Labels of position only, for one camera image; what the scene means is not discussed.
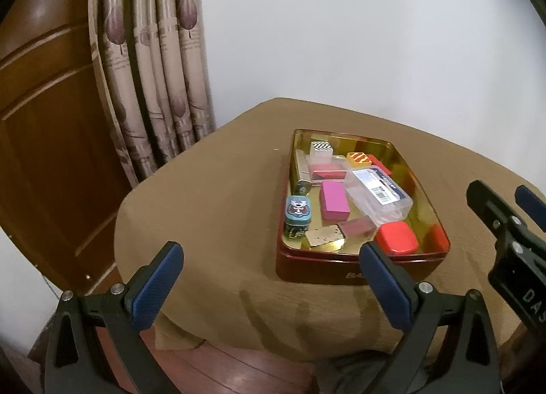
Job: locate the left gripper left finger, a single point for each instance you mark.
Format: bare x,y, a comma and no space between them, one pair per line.
75,359

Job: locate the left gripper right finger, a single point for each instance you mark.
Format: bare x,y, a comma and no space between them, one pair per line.
453,330

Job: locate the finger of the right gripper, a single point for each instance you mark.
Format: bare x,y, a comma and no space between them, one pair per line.
498,217
532,205

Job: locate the red rounded box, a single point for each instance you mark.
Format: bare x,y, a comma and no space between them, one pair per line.
396,239

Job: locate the clear plastic box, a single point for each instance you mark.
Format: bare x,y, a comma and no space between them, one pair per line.
377,195

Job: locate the red rectangular block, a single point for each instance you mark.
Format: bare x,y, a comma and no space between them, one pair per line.
377,163

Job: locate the pink rectangular box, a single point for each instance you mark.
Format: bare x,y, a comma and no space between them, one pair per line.
333,201

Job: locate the white cube box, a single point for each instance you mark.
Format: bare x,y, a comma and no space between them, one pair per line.
320,152

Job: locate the small teal tin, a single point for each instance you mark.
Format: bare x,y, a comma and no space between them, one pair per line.
297,210

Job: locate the silver ribbed case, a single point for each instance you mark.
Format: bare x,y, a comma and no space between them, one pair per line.
301,182

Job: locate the person's grey trousers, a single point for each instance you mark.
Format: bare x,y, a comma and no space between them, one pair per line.
353,373

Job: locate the pink lip gloss tube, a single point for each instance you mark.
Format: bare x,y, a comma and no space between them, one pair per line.
363,226

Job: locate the orange yellow striped packet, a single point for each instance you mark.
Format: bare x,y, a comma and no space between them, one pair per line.
358,160

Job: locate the beige dotted card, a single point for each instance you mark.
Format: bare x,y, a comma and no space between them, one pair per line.
330,236

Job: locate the wooden door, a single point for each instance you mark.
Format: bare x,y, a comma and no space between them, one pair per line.
61,179

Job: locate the pink item in clear case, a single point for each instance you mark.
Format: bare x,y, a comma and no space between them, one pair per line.
336,169

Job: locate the dark patterned small tin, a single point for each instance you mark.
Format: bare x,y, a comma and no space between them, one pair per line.
294,231

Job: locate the brown tablecloth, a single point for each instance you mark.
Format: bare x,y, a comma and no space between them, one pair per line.
221,200

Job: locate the beige patterned curtain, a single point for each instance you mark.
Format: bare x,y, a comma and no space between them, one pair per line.
150,69

